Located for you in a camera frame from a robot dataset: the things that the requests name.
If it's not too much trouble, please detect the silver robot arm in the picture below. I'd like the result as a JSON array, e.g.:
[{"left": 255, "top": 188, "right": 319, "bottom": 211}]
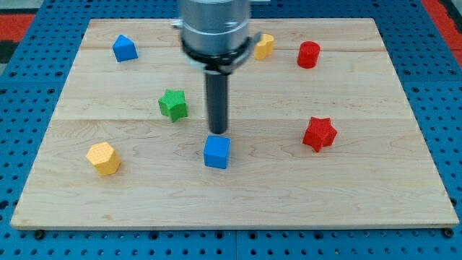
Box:
[{"left": 172, "top": 0, "right": 262, "bottom": 76}]

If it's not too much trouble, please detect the green star block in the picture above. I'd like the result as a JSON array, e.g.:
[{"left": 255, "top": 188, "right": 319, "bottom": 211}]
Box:
[{"left": 158, "top": 89, "right": 188, "bottom": 122}]

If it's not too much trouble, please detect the red star block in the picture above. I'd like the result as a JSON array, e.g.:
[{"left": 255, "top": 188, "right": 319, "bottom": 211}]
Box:
[{"left": 302, "top": 116, "right": 337, "bottom": 152}]

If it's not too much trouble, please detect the blue triangle block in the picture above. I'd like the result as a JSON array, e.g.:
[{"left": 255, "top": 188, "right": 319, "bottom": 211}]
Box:
[{"left": 112, "top": 35, "right": 138, "bottom": 62}]

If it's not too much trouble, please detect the blue cube block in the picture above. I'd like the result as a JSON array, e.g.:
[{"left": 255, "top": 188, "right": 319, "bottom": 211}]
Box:
[{"left": 203, "top": 135, "right": 231, "bottom": 169}]

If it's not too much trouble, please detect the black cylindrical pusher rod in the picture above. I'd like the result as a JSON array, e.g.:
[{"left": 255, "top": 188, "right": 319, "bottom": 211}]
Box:
[{"left": 205, "top": 74, "right": 228, "bottom": 134}]

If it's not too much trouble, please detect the yellow heart block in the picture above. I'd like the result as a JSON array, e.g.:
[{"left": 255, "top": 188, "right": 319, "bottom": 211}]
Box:
[{"left": 253, "top": 33, "right": 274, "bottom": 60}]

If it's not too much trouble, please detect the wooden board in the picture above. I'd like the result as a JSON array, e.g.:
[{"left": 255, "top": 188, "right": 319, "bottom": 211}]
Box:
[{"left": 11, "top": 18, "right": 459, "bottom": 230}]

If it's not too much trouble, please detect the red cylinder block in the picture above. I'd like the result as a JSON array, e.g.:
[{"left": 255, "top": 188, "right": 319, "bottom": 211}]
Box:
[{"left": 297, "top": 41, "right": 321, "bottom": 69}]

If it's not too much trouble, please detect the yellow hexagon block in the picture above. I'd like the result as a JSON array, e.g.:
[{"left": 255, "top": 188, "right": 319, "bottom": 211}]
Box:
[{"left": 86, "top": 142, "right": 121, "bottom": 176}]

